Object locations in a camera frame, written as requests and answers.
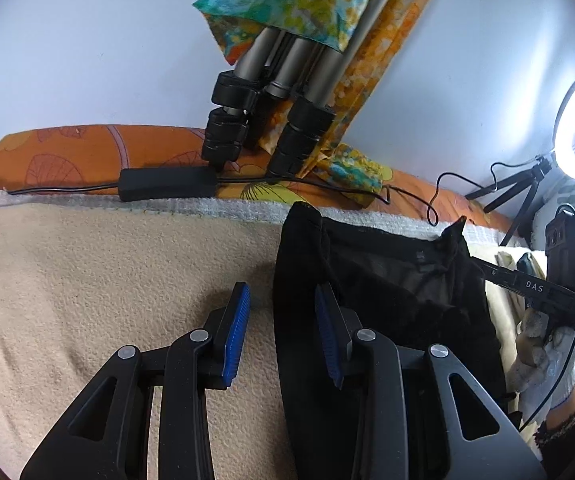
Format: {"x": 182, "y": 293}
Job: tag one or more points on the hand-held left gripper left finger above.
{"x": 236, "y": 335}

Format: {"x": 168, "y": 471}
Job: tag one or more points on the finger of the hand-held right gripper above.
{"x": 497, "y": 272}

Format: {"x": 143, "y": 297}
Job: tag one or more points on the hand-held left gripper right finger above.
{"x": 327, "y": 335}

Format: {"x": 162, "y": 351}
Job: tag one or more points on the black garment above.
{"x": 392, "y": 280}

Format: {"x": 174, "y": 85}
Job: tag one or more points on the person's right forearm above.
{"x": 572, "y": 407}

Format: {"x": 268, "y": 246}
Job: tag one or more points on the person's right hand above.
{"x": 532, "y": 355}

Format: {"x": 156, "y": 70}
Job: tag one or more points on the cream folded cloth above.
{"x": 502, "y": 310}

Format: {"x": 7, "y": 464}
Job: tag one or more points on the small black tripod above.
{"x": 522, "y": 205}

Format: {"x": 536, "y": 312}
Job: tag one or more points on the beige blanket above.
{"x": 92, "y": 270}

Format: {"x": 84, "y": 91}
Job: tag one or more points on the pale checked woven blanket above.
{"x": 117, "y": 207}

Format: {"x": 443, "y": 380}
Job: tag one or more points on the orange patterned pillow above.
{"x": 67, "y": 155}

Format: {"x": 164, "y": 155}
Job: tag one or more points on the grey folded tripod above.
{"x": 292, "y": 57}

